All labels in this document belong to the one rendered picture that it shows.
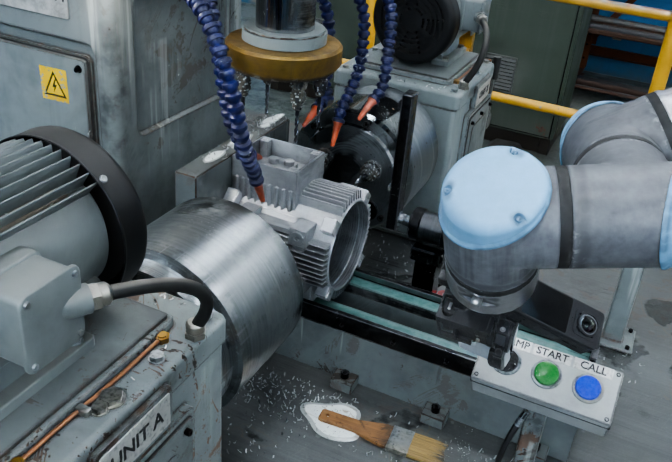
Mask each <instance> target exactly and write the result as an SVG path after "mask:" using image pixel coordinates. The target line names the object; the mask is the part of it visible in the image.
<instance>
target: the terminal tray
mask: <svg viewBox="0 0 672 462"><path fill-rule="evenodd" d="M264 138H267V139H268V140H263V139H264ZM252 146H253V148H254V149H255V150H256V152H257V153H258V154H260V155H262V159H261V160H258V162H259V164H260V168H261V170H262V176H263V177H264V183H263V190H264V197H265V202H267V206H270V205H271V204H273V205H274V208H277V207H278V206H280V209H281V210H284V209H285V208H286V209H287V212H291V210H293V211H295V209H296V207H297V206H298V203H299V194H301V195H302V190H304V189H305V187H307V185H308V184H309V185H310V182H312V181H313V180H314V181H315V179H317V178H322V179H323V174H324V161H325V152H322V151H318V150H314V149H310V148H307V147H303V146H299V145H296V144H292V143H288V142H285V141H281V140H277V139H273V138H270V137H266V136H262V137H261V138H259V139H258V140H256V141H254V142H253V143H252ZM313 152H318V154H314V153H313ZM235 154H236V153H235ZM235 154H233V155H232V188H235V189H238V190H240V191H241V192H242V198H244V197H245V196H247V199H248V200H250V199H251V198H254V202H257V201H258V200H260V199H259V197H258V195H257V193H256V191H255V188H254V187H253V186H251V185H250V184H249V178H248V177H247V172H245V170H244V168H243V166H242V164H241V161H240V160H237V159H236V156H235ZM291 168H296V169H297V170H292V169H291Z"/></svg>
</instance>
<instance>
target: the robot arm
mask: <svg viewBox="0 0 672 462"><path fill-rule="evenodd" d="M559 155H560V164H561V166H554V165H552V166H544V165H543V164H542V163H541V162H540V161H538V160H537V159H536V158H535V157H534V156H532V155H531V154H529V153H528V152H526V151H523V150H520V149H518V148H514V147H509V146H491V147H486V148H482V149H478V150H476V151H473V152H471V153H469V154H468V155H466V156H464V157H463V158H461V159H460V160H459V161H458V162H457V163H456V164H455V165H454V166H453V167H452V168H451V169H450V171H449V172H448V174H447V175H446V177H445V179H444V182H443V185H442V188H441V197H440V204H439V222H440V225H441V228H442V232H443V242H444V256H445V264H444V266H443V268H442V270H441V272H440V274H439V277H438V283H439V284H440V285H443V286H446V289H445V291H444V294H443V296H442V299H441V303H440V306H439V308H438V311H437V313H436V316H435V317H436V324H437V332H438V335H441V336H444V337H447V338H449V339H452V340H455V341H459V346H460V347H461V348H463V349H464V350H467V351H469V352H471V353H474V354H476V355H478V356H481V357H483V358H485V359H487V361H488V364H489V366H491V367H494V368H497V369H499V370H503V369H504V367H505V366H506V365H507V363H508V361H509V360H510V356H511V353H512V351H513V347H514V343H515V339H516V335H517V331H518V326H519V324H521V325H523V326H525V327H527V328H529V329H531V330H533V331H535V332H537V333H539V334H541V335H543V336H545V337H547V338H549V339H551V340H553V341H555V342H557V343H559V344H561V345H563V346H565V347H567V348H569V349H571V350H573V351H575V352H577V353H579V354H582V353H586V352H589V351H592V350H596V349H598V347H599V343H600V338H601V334H602V329H603V325H604V320H605V317H604V314H603V313H602V312H600V311H598V310H597V309H595V308H593V307H591V306H589V305H587V304H585V303H583V302H581V301H579V300H577V299H575V298H573V297H571V296H569V295H567V294H565V293H563V292H561V291H559V290H557V289H555V288H553V287H551V286H549V285H548V284H546V283H544V282H542V281H540V280H538V271H539V269H568V268H569V269H578V268H661V269H662V270H667V269H669V268H671V267H672V87H670V88H668V89H665V90H656V91H654V92H651V93H649V94H646V95H644V96H641V97H639V98H636V99H634V100H631V101H629V102H626V103H623V102H619V101H599V102H595V103H592V104H589V105H587V106H585V107H583V108H582V109H580V110H579V111H577V112H576V113H575V114H574V115H573V116H572V117H571V118H570V120H569V121H568V122H567V124H566V125H565V127H564V129H563V132H562V135H561V139H560V153H559ZM446 297H449V298H446ZM450 298H452V299H450ZM445 299H446V300H445ZM444 301H445V302H444ZM443 304H444V305H443ZM442 306H443V307H442ZM440 323H442V324H443V328H445V329H448V330H451V331H452V332H451V333H450V332H447V331H444V330H441V324H440ZM472 341H476V342H472Z"/></svg>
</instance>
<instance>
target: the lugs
mask: <svg viewBox="0 0 672 462"><path fill-rule="evenodd" d="M357 189H361V190H362V199H363V200H364V201H365V202H366V204H367V205H368V202H369V200H370V197H371V194H370V193H369V191H368V190H366V189H362V188H358V187H357ZM241 198H242V192H241V191H240V190H238V189H235V188H232V187H228V188H227V191H226V193H225V195H224V197H223V199H225V200H229V201H232V202H235V203H237V204H239V203H240V200H241ZM339 226H340V223H339V221H338V220H337V219H334V218H331V217H327V216H325V217H324V220H323V222H322V225H321V227H320V231H321V232H322V233H323V234H325V235H328V236H331V237H335V236H336V233H337V231H338V228H339ZM363 258H364V255H363V253H362V254H361V257H360V260H359V262H358V264H357V267H358V268H360V266H361V263H362V260H363ZM333 292H334V290H333V289H332V288H331V287H327V286H325V287H324V288H323V289H322V288H320V287H317V289H316V291H315V295H316V296H317V297H318V298H320V299H323V300H326V301H330V299H331V297H332V294H333Z"/></svg>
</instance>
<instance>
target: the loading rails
mask: <svg viewBox="0 0 672 462"><path fill-rule="evenodd" d="M441 299H442V295H439V294H436V293H433V292H430V291H427V290H424V289H420V288H417V287H414V286H411V285H408V284H405V283H402V282H399V281H395V280H392V279H389V278H386V277H383V276H380V275H377V274H374V273H371V272H367V271H364V270H361V269H358V268H356V269H355V271H354V273H353V278H352V279H351V281H350V283H348V286H346V289H344V292H342V293H341V295H340V294H339V297H338V296H337V298H335V299H332V298H331V299H330V301H326V300H323V299H320V298H318V297H317V298H316V299H315V300H314V301H311V300H308V299H305V298H303V308H302V313H301V316H300V319H299V322H298V324H297V326H296V327H295V329H294V330H293V332H292V333H291V334H290V335H289V336H288V337H287V338H286V340H285V341H284V342H283V343H282V344H281V345H280V346H279V347H278V349H277V350H276V351H275V352H274V353H278V354H281V355H283V356H286V357H289V358H291V359H294V360H296V361H299V362H302V363H304V364H307V365H310V366H312V367H315V368H318V369H320V370H323V371H326V372H328V373H331V374H333V375H332V377H331V378H330V384H329V387H330V388H333V389H336V390H338V391H341V392H343V393H346V394H349V395H350V394H351V393H352V391H353V390H354V389H355V387H356V386H357V384H360V385H363V386H365V387H368V388H370V389H373V390H376V391H378V392H381V393H384V394H386V395H389V396H392V397H394V398H397V399H400V400H402V401H405V402H407V403H410V404H413V405H415V406H418V407H421V408H423V409H422V411H421V413H420V418H419V421H420V422H421V423H424V424H426V425H429V426H432V427H434V428H437V429H439V430H442V429H443V428H444V426H445V424H446V421H447V419H448V418H450V419H452V420H455V421H458V422H460V423H463V424H466V425H468V426H471V427H474V428H476V429H479V430H482V431H484V432H487V433H489V434H492V435H495V436H497V437H500V438H503V439H505V437H506V436H507V434H508V432H509V430H510V429H511V427H512V426H513V424H514V422H515V421H516V420H517V418H518V417H519V415H520V414H521V413H522V411H523V410H524V409H525V408H522V407H520V406H517V405H514V404H511V403H508V402H506V401H503V400H500V399H497V398H495V397H492V396H489V395H486V394H483V393H481V392H478V391H475V390H473V389H472V387H471V381H470V378H471V374H472V371H473V369H474V366H475V363H476V360H477V357H478V355H476V354H474V353H471V352H469V351H467V350H464V349H463V348H461V347H460V346H459V341H455V340H452V339H449V338H447V337H444V336H441V335H438V332H437V324H436V317H435V316H436V313H437V311H438V308H439V306H440V303H441ZM516 337H517V338H520V339H523V340H526V341H529V342H532V343H535V344H538V345H541V346H544V347H547V348H550V349H554V350H557V351H560V352H563V353H566V354H569V355H572V356H575V357H578V358H581V359H584V360H587V361H590V362H593V363H596V361H597V357H598V353H599V349H600V346H599V347H598V349H596V350H592V351H589V352H586V353H582V354H579V353H577V352H575V351H573V350H571V349H569V348H567V347H565V346H563V345H561V344H559V343H557V342H555V341H553V340H551V339H549V338H547V337H545V336H543V335H541V334H539V333H537V332H535V331H533V330H531V329H529V328H527V327H525V326H523V325H521V324H519V326H518V331H517V335H516ZM274 353H273V354H274ZM273 354H272V355H273ZM272 355H271V356H272ZM271 356H270V357H269V359H270V358H271ZM269 359H268V360H269ZM268 360H267V361H268ZM267 361H266V362H267ZM525 410H526V409H525ZM577 428H578V427H575V426H572V425H569V424H567V423H564V422H561V421H558V420H556V419H553V418H550V417H547V418H546V421H545V425H544V429H543V432H542V436H541V439H540V443H539V446H538V450H537V453H536V457H535V461H534V462H545V461H546V458H547V455H548V456H550V457H553V458H556V459H558V460H561V461H563V462H567V460H568V457H569V454H570V451H571V447H572V444H573V441H574V438H575V434H576V431H577Z"/></svg>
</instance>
